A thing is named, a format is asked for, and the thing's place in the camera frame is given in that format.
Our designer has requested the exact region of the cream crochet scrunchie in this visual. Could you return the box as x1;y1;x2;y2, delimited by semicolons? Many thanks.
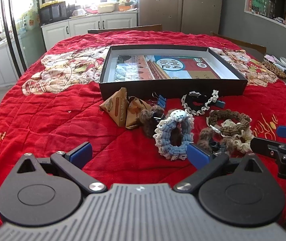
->
221;119;254;154

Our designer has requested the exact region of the white kitchen cabinet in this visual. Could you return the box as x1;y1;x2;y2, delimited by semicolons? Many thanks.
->
41;10;137;50

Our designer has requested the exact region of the steel double-door refrigerator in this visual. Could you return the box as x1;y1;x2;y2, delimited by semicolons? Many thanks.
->
138;0;222;34

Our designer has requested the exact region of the red quilted bear blanket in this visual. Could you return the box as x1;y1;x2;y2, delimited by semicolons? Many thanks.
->
0;31;286;225

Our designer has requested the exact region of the blue crochet scrunchie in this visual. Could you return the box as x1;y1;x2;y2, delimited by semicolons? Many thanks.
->
153;109;194;160

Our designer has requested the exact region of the wooden chair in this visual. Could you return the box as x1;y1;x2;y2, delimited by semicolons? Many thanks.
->
87;24;163;34
211;32;267;55

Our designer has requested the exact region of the black shallow cardboard box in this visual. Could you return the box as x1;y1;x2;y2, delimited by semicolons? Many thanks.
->
99;45;248;100

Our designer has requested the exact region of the brown fuzzy claw clip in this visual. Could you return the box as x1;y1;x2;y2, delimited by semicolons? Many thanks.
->
197;128;235;156
138;105;165;138

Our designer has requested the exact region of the teal binder clip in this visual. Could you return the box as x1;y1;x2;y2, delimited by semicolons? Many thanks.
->
214;100;225;108

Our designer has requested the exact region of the brown beaded coaster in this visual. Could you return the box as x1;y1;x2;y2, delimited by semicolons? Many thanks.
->
263;60;286;80

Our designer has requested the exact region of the blue binder clip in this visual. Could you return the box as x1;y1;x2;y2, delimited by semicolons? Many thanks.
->
152;92;167;109

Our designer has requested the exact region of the dark brown braided scrunchie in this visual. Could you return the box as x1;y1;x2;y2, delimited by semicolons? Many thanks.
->
206;109;252;137

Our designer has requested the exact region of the black white-trim scrunchie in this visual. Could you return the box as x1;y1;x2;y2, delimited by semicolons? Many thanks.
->
181;90;218;116

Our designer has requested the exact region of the black microwave oven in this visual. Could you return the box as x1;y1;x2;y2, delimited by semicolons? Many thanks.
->
39;1;68;25

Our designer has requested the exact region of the brown Choco Magic pyramid packet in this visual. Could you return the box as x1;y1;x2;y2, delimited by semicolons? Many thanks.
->
99;88;129;127

